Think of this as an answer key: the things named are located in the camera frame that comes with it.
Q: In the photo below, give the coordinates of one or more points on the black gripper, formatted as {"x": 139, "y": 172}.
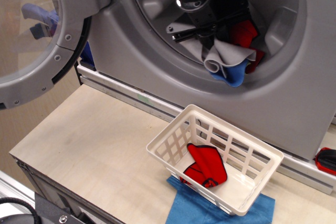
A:
{"x": 209, "y": 20}

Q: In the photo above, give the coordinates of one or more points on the grey felt cloth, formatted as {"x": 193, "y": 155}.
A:
{"x": 220, "y": 56}

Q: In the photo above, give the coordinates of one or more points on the red cloth with dark trim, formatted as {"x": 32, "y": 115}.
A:
{"x": 236, "y": 27}

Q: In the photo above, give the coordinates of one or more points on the blue felt cloth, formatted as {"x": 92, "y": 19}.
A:
{"x": 232, "y": 76}

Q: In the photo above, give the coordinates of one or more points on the white plastic laundry basket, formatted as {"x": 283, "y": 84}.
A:
{"x": 249, "y": 162}

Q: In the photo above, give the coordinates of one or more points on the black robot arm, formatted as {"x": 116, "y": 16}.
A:
{"x": 206, "y": 20}

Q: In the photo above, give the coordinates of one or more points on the grey toy washing machine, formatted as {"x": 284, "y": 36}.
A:
{"x": 288, "y": 101}

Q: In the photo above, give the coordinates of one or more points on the blue clamp behind door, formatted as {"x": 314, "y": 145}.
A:
{"x": 48, "y": 20}

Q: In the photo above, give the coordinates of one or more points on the grey round washer door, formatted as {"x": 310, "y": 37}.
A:
{"x": 30, "y": 67}

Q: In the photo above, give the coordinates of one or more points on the blue cloth under basket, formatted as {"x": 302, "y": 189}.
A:
{"x": 190, "y": 207}

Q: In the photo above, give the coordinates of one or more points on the red and black clamp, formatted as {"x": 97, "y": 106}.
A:
{"x": 325, "y": 160}

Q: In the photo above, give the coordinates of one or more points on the aluminium extrusion rail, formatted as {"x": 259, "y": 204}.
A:
{"x": 295, "y": 167}

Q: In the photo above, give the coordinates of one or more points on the black metal bracket with bolt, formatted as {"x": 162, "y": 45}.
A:
{"x": 50, "y": 213}

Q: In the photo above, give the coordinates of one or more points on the aluminium frame rail lower left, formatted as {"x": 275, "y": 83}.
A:
{"x": 12, "y": 188}

